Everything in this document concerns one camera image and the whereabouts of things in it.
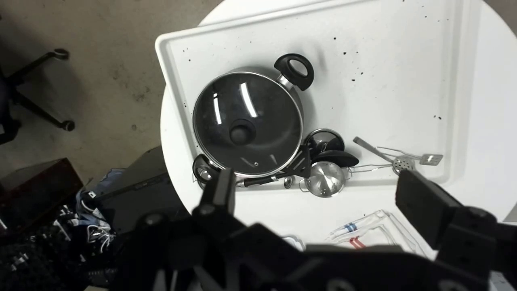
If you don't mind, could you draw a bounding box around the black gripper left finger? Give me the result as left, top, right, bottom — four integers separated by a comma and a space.
196, 169, 240, 217

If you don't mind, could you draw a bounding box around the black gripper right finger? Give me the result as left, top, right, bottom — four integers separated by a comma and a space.
395, 169, 466, 251

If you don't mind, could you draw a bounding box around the glass pot lid black knob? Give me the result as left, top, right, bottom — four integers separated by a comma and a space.
191, 70, 306, 178

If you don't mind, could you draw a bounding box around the black cooking pot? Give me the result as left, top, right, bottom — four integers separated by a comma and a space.
191, 52, 317, 191

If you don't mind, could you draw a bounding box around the steel measuring spoon set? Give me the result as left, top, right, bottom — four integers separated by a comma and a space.
351, 135, 447, 175

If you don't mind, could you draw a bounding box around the folded white striped cloth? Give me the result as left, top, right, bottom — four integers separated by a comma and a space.
329, 209, 431, 256

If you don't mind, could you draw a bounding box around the black measuring cup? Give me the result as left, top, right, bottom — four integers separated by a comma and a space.
314, 149, 361, 170
301, 128, 347, 164

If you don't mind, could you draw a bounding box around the steel measuring cup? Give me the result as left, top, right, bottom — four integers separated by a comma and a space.
284, 159, 350, 199

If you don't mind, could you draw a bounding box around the white plastic tray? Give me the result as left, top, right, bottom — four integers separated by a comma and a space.
154, 0, 482, 190

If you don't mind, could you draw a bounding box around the black office chair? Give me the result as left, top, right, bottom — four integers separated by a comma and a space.
0, 47, 78, 146

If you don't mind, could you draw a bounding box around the tangled cable pile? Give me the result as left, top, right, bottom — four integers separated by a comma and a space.
54, 170, 120, 256

